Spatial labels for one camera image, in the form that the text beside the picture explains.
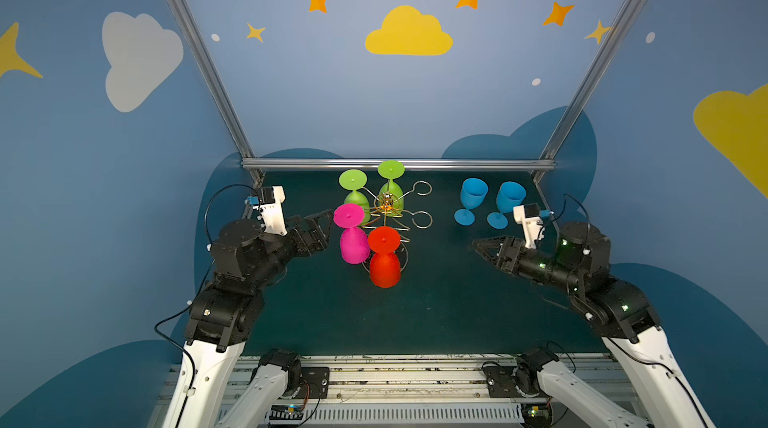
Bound blue wine glass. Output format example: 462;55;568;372
487;181;527;230
454;177;488;226

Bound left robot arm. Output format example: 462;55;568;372
163;210;333;427

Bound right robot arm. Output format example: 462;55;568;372
472;221;714;427

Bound pink wine glass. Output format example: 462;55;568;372
334;203;371;264

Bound green wine glass front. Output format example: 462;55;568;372
339;169;370;225

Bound green wine glass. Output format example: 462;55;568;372
377;160;405;215
339;169;370;225

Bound green wine glass rear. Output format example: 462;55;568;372
377;160;405;215

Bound red wine glass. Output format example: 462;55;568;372
368;226;401;288

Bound right green circuit board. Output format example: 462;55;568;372
521;405;553;428

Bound green circuit board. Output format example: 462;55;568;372
268;405;306;423
521;405;553;428

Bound left green circuit board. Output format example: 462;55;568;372
268;405;306;423

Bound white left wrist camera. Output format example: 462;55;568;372
246;186;287;236

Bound gold wire glass rack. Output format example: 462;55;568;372
361;180;434;271

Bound black right camera cable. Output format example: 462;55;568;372
539;192;592;237

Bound black camera cable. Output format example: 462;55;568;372
154;183;262;428
539;192;592;237

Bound aluminium frame rails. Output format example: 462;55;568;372
166;0;647;186

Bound black left camera cable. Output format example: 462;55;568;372
154;183;262;428

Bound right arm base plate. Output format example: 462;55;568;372
481;362;541;398

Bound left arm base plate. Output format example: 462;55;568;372
288;366;330;400

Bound metal base rail platform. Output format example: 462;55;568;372
271;354;581;427

